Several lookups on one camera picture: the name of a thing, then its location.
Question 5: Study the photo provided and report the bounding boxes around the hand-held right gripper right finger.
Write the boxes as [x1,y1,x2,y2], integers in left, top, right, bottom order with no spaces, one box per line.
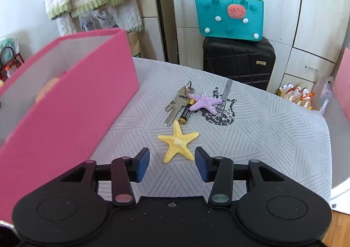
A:
[195,146,287,207]

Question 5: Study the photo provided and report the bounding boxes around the black suitcase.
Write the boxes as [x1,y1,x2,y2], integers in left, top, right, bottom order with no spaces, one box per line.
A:
[203,36,276,91]

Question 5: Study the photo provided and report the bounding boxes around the white and orange sandals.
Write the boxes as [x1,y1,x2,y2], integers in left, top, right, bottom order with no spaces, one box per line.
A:
[277,83,315,111]

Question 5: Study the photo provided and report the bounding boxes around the brown green-striped paper bag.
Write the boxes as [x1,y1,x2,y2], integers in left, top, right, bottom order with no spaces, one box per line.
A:
[127,31,143,59]

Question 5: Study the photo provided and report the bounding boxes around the silver key bunch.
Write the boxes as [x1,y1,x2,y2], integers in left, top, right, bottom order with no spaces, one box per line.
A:
[165,81,195,126]

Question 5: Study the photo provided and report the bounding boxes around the translucent white plastic bag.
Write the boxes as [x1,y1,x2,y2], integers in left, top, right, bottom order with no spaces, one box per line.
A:
[79,10,115,31]

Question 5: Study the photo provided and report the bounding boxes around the teal felt handbag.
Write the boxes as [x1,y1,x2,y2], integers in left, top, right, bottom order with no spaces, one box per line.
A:
[195,0,264,42]

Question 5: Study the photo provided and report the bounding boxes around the purple starfish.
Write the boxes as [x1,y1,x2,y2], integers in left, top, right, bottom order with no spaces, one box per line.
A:
[187,92,223,114]

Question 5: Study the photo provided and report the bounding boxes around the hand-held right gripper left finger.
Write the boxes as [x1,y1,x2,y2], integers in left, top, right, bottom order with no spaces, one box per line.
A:
[60,147,150,208]

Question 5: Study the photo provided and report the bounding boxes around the white patterned table cloth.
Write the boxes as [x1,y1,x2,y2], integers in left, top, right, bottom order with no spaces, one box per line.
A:
[90,57,333,204]

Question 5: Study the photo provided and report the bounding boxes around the green printed plastic bag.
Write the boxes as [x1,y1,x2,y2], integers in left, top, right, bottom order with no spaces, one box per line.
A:
[0,37,19,56]

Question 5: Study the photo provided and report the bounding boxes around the pink round compact case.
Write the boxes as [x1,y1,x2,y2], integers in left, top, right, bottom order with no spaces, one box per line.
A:
[35,77,61,102]

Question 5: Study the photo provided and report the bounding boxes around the pink paper bag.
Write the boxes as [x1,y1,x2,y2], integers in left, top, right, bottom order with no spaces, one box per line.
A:
[333,47,350,122]

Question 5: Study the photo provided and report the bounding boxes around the black rack pole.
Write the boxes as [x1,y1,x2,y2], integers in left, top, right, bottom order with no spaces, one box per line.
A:
[149,0,178,64]

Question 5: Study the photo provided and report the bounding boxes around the pink cardboard box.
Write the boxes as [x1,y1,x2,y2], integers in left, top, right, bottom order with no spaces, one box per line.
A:
[0,28,140,224]

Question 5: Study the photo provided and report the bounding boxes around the clear plastic bag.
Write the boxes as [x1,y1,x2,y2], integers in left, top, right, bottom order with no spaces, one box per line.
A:
[312,76,335,115]

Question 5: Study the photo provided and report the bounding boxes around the black gold battery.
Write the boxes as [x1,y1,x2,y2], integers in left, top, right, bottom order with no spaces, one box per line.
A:
[178,98,197,125]

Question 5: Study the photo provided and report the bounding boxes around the yellow starfish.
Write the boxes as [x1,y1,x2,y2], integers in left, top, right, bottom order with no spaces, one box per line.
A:
[158,120,200,164]

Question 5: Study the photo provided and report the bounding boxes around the white fluffy pajama pants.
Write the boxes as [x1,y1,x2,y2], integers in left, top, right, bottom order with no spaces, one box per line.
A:
[56,0,144,35]

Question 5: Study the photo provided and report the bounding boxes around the red woven basket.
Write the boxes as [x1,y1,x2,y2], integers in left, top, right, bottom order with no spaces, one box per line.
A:
[0,47,25,82]

